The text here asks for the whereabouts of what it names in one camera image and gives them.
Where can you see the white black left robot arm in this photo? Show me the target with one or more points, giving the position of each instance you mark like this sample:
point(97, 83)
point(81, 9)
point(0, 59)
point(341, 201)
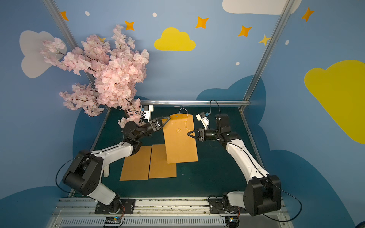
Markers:
point(84, 174)

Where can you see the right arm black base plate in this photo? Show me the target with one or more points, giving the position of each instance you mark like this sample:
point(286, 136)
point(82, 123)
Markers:
point(222, 205)

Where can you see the left diagonal aluminium bar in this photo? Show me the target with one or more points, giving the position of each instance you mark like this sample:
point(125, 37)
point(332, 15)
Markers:
point(57, 16)

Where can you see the back horizontal aluminium bar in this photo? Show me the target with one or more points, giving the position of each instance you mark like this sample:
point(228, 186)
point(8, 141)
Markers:
point(195, 102)

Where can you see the kraft paper file bag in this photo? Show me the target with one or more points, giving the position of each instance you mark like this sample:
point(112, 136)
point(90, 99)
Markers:
point(159, 167)
point(180, 148)
point(136, 167)

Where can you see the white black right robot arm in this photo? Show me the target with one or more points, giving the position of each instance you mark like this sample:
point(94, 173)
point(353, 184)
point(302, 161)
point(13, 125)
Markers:
point(263, 191)

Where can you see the right round circuit board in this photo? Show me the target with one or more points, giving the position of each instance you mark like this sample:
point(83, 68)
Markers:
point(232, 222)

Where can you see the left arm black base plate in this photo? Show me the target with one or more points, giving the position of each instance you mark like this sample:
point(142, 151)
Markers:
point(125, 205)

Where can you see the aluminium front mounting rail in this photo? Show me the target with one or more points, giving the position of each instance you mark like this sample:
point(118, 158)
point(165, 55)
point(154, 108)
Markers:
point(165, 212)

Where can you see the table rail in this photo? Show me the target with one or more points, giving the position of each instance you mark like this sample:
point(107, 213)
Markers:
point(87, 131)
point(251, 138)

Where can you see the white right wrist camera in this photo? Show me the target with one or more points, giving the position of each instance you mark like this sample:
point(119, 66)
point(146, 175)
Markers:
point(204, 119)

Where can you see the left green circuit board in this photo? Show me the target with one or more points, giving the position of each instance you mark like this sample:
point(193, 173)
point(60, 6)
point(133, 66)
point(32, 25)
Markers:
point(112, 222)

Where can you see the right diagonal aluminium bar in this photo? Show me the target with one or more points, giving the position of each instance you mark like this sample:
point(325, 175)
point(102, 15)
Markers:
point(280, 25)

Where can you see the left side table rail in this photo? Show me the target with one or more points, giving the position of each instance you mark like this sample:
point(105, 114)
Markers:
point(87, 131)

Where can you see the pink artificial blossom tree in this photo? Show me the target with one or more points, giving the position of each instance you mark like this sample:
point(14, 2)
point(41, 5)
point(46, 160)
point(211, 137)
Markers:
point(116, 71)

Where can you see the right side table rail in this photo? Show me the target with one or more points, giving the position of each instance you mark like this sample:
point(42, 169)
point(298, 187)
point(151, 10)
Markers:
point(251, 138)

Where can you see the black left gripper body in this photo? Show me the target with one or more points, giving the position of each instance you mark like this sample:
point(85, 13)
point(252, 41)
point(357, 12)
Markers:
point(155, 124)

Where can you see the white work glove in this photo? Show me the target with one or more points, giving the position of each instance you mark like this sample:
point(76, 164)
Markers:
point(106, 171)

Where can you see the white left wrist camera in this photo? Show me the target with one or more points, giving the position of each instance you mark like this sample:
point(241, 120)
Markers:
point(147, 111)

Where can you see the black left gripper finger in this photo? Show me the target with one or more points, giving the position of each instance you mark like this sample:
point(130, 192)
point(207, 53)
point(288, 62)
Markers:
point(165, 119)
point(164, 124)

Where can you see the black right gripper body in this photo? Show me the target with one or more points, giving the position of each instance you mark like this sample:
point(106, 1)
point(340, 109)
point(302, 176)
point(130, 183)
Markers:
point(201, 135)

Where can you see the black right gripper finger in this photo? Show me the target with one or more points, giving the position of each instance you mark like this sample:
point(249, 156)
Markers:
point(192, 136)
point(193, 132)

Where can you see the diagonal aluminium bar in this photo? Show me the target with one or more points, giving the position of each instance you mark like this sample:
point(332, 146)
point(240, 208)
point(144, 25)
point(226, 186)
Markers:
point(57, 16)
point(280, 25)

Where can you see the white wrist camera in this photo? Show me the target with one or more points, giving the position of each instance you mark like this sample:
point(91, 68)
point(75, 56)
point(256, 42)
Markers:
point(204, 119)
point(147, 111)

